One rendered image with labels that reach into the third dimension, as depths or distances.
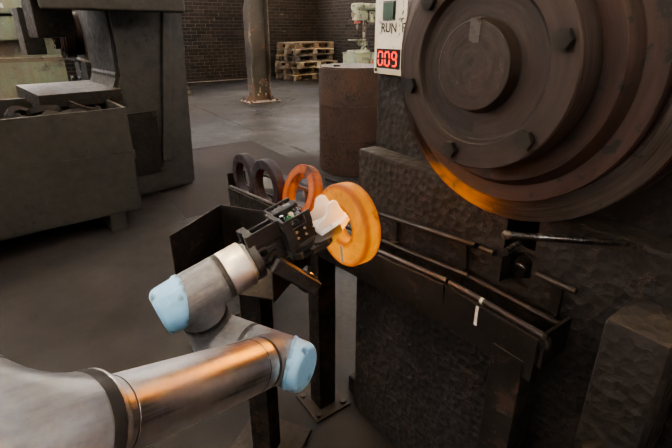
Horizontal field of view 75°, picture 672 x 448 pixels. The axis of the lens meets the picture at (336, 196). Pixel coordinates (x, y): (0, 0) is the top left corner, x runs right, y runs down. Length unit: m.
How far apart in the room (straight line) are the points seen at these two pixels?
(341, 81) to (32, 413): 3.26
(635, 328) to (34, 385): 0.66
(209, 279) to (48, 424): 0.33
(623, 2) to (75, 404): 0.65
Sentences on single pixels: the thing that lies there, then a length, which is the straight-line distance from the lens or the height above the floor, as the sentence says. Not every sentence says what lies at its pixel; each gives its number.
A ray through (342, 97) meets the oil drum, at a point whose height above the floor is 0.66.
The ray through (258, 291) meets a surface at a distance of 1.03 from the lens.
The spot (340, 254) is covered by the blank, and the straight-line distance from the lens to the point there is 0.83.
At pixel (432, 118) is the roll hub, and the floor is 1.03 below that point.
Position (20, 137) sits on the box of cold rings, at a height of 0.64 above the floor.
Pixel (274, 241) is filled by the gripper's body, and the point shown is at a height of 0.84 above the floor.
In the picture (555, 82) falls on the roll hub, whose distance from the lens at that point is 0.58.
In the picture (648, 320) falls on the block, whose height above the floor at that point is 0.80.
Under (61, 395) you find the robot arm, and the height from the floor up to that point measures 0.89.
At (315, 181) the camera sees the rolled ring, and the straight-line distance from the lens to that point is 1.30.
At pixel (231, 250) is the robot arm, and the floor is 0.84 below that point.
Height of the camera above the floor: 1.16
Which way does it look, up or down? 21 degrees down
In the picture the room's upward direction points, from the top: straight up
